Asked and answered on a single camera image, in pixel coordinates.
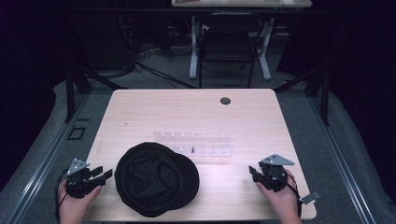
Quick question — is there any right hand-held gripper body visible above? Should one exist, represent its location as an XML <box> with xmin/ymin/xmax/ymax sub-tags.
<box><xmin>258</xmin><ymin>153</ymin><xmax>295</xmax><ymax>193</ymax></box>

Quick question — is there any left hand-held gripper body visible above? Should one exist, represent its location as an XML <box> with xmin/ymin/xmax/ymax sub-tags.
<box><xmin>64</xmin><ymin>158</ymin><xmax>103</xmax><ymax>199</ymax></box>

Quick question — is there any black cap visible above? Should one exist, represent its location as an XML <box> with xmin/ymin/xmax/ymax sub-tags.
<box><xmin>114</xmin><ymin>141</ymin><xmax>201</xmax><ymax>218</ymax></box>

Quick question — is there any person's left hand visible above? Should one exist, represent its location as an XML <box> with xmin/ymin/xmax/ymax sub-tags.
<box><xmin>57</xmin><ymin>179</ymin><xmax>103</xmax><ymax>224</ymax></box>

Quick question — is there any person's right hand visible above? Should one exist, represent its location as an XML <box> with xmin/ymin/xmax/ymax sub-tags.
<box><xmin>256</xmin><ymin>169</ymin><xmax>304</xmax><ymax>224</ymax></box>

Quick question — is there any grey flat plug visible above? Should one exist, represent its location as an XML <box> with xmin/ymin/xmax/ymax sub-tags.
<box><xmin>300</xmin><ymin>189</ymin><xmax>322</xmax><ymax>205</ymax></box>

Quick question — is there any clear acrylic rack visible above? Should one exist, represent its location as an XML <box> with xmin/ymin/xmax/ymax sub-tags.
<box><xmin>153</xmin><ymin>131</ymin><xmax>233</xmax><ymax>159</ymax></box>

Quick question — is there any black metal stand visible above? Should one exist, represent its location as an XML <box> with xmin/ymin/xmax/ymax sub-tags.
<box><xmin>64</xmin><ymin>65</ymin><xmax>129</xmax><ymax>124</ymax></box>
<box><xmin>273</xmin><ymin>65</ymin><xmax>332</xmax><ymax>127</ymax></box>

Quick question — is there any white-legged desk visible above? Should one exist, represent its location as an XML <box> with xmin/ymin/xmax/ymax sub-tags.
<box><xmin>170</xmin><ymin>0</ymin><xmax>314</xmax><ymax>82</ymax></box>

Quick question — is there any black chair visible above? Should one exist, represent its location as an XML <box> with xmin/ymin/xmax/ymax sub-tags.
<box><xmin>197</xmin><ymin>12</ymin><xmax>266</xmax><ymax>90</ymax></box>

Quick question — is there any dark equipment cabinet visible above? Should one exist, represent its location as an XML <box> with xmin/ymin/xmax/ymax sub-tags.
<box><xmin>73</xmin><ymin>12</ymin><xmax>138</xmax><ymax>72</ymax></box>

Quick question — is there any aluminium floor rail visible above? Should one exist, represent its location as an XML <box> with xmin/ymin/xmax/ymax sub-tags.
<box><xmin>5</xmin><ymin>92</ymin><xmax>92</xmax><ymax>224</ymax></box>
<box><xmin>307</xmin><ymin>92</ymin><xmax>377</xmax><ymax>224</ymax></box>

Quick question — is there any black floor cable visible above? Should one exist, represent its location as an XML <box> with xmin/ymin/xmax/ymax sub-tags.
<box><xmin>134</xmin><ymin>61</ymin><xmax>198</xmax><ymax>90</ymax></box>

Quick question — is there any white floor cable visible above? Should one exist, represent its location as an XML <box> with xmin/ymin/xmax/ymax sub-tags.
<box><xmin>168</xmin><ymin>43</ymin><xmax>193</xmax><ymax>56</ymax></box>

